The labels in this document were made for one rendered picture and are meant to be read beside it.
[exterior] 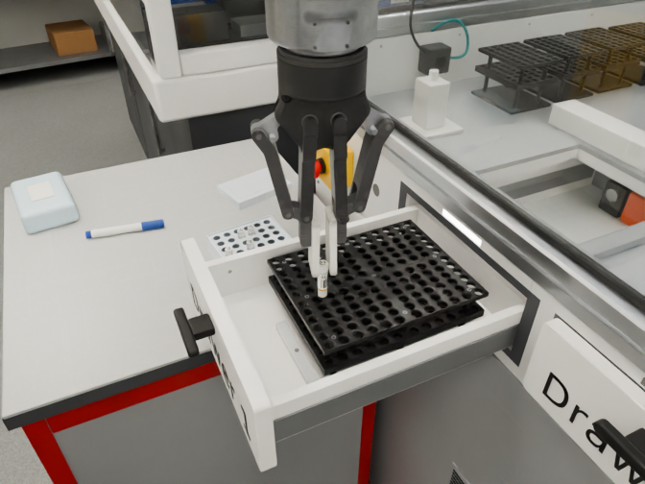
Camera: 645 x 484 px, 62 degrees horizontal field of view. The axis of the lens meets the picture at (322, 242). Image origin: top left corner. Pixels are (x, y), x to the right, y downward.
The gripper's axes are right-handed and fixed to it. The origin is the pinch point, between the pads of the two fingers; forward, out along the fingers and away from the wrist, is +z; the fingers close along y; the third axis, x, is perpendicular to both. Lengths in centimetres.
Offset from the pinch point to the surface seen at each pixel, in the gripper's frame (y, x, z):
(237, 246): -9.8, 29.8, 21.6
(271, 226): -3.7, 34.4, 21.3
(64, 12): -129, 403, 67
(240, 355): -9.5, -7.2, 7.7
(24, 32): -157, 391, 77
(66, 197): -41, 48, 20
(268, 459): -7.8, -13.5, 16.4
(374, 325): 5.6, -2.5, 10.6
